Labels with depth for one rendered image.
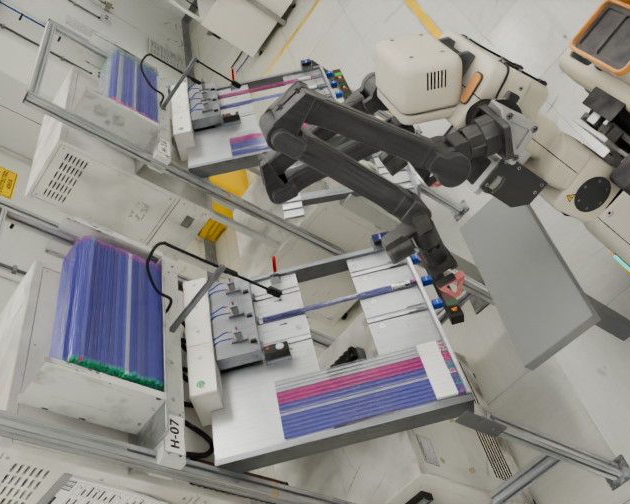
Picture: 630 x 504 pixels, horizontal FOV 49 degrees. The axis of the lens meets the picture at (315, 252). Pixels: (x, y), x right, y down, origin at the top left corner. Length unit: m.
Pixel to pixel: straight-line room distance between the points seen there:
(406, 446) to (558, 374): 0.75
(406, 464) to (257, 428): 0.50
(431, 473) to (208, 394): 0.71
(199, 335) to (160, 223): 1.09
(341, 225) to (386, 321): 1.19
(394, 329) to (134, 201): 1.41
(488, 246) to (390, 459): 0.74
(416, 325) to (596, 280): 0.87
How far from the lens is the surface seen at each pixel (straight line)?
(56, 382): 1.80
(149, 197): 3.05
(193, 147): 3.14
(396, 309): 2.17
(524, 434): 2.08
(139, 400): 1.85
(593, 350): 2.66
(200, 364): 2.05
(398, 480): 2.21
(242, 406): 2.02
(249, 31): 6.56
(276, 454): 1.91
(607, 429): 2.55
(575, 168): 1.86
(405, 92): 1.56
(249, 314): 2.16
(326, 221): 3.23
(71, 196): 3.07
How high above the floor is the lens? 2.13
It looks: 30 degrees down
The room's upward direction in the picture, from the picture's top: 64 degrees counter-clockwise
